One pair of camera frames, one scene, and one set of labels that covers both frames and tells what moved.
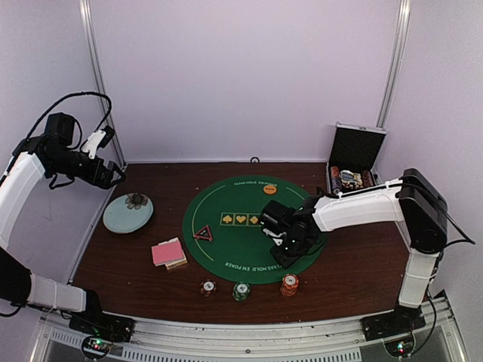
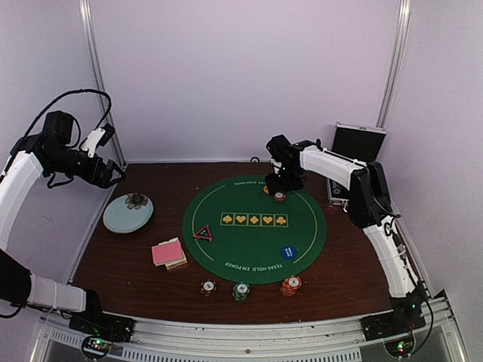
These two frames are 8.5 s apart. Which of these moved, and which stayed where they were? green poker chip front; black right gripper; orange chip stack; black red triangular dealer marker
Moved: black right gripper
Stayed: black red triangular dealer marker; green poker chip front; orange chip stack
